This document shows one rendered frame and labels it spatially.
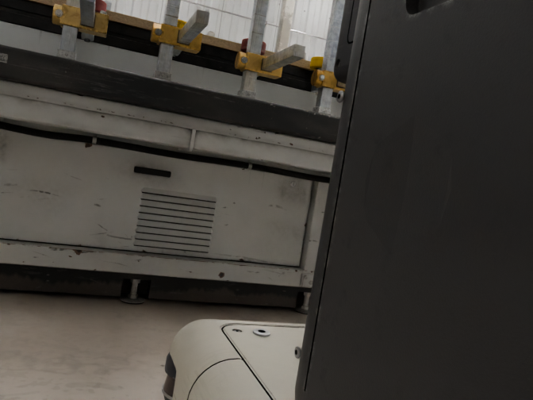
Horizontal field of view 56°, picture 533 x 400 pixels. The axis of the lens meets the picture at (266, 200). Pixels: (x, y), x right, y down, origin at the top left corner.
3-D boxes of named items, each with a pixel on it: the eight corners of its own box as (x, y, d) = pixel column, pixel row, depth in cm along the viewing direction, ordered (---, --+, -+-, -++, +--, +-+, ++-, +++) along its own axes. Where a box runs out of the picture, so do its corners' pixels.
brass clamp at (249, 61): (281, 77, 149) (285, 60, 148) (239, 67, 144) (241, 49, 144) (274, 79, 154) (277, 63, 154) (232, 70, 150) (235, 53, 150)
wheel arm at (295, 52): (304, 62, 125) (307, 44, 125) (291, 59, 124) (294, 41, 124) (251, 82, 166) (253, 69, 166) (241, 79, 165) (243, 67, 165)
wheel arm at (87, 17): (94, 6, 108) (97, -14, 108) (78, 2, 107) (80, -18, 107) (93, 44, 149) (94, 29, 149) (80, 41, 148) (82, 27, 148)
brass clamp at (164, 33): (201, 51, 140) (203, 32, 140) (151, 39, 135) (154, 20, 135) (196, 55, 146) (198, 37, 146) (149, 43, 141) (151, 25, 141)
